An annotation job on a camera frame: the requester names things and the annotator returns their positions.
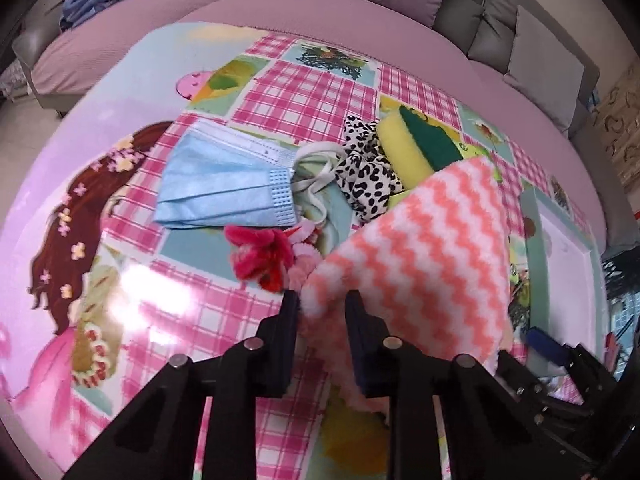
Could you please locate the red pink pipe-cleaner flower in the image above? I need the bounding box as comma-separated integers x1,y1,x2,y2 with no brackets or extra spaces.
224,219,323,294

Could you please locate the pink white zigzag fluffy cloth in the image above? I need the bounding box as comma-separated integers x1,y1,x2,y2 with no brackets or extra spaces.
299,156,510,412

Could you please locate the leopard print scrunchie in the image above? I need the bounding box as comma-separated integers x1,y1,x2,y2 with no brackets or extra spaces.
335,115,405,223

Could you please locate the light blue face mask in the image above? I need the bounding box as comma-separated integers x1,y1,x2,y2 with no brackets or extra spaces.
154,119,298,229

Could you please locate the yellow green kitchen sponge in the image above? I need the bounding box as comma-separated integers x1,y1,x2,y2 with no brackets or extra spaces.
375,105,463,190

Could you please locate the teal shallow cardboard tray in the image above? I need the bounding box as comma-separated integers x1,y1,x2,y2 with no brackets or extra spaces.
520,188,608,359

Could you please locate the pink plaid picture tablecloth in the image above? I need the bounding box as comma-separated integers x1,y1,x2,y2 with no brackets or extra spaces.
1,23,604,479

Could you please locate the grey square cushion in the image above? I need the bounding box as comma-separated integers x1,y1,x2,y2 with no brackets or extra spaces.
504,6,585,133

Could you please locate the grey sofa with pink cover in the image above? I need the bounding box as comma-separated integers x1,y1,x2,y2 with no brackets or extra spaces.
12,0,639,257

